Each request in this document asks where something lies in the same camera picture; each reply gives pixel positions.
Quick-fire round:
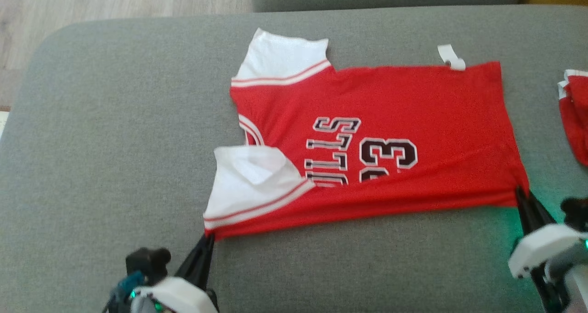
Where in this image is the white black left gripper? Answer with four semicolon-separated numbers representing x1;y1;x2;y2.
131;233;220;313

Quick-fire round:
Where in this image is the blue left cable connector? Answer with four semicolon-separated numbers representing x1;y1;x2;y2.
110;270;146;303

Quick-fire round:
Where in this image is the red white basketball jersey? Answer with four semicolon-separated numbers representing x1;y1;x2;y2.
203;27;530;242

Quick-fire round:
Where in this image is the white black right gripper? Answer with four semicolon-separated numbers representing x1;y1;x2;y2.
507;186;588;279

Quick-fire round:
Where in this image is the small red white garment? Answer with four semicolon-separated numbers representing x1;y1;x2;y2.
557;69;588;167

